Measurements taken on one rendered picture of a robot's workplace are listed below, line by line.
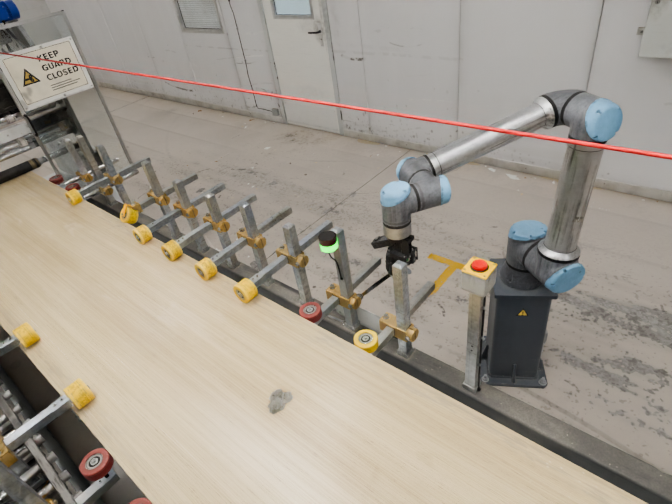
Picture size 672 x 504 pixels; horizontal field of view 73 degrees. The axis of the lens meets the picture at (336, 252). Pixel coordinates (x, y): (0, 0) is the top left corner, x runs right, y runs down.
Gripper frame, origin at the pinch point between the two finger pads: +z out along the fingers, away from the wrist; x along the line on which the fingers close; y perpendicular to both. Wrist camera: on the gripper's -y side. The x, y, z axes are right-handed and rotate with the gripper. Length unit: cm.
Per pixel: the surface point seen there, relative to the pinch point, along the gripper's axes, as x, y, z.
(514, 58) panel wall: 259, -67, 4
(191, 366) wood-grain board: -65, -38, 7
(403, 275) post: -8.8, 9.6, -11.8
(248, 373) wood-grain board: -56, -19, 7
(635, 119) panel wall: 259, 22, 40
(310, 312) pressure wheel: -24.9, -20.1, 6.7
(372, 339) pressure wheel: -23.1, 6.0, 6.5
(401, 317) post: -9.8, 8.4, 6.7
